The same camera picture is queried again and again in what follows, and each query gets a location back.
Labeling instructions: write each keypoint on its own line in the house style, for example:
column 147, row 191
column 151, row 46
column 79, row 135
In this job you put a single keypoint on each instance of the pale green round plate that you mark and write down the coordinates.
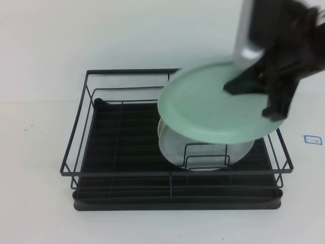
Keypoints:
column 198, row 101

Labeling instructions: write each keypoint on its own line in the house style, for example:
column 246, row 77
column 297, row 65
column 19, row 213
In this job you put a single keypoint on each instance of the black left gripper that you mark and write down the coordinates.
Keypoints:
column 292, row 38

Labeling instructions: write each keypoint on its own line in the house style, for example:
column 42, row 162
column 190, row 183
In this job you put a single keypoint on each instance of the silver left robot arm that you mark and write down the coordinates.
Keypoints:
column 242, row 30

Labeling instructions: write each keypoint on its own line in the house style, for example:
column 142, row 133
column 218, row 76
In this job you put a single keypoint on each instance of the blue outlined white label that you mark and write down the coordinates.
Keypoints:
column 312, row 139

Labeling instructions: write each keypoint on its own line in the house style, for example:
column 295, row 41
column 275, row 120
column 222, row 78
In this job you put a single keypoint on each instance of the cream round plate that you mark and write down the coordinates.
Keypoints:
column 160, row 128

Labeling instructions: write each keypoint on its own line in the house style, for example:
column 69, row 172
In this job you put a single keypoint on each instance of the light grey round plate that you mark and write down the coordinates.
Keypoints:
column 172, row 146

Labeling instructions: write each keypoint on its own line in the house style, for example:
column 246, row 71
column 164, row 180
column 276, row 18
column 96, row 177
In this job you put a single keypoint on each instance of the black plastic drip tray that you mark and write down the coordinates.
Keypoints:
column 152, row 205

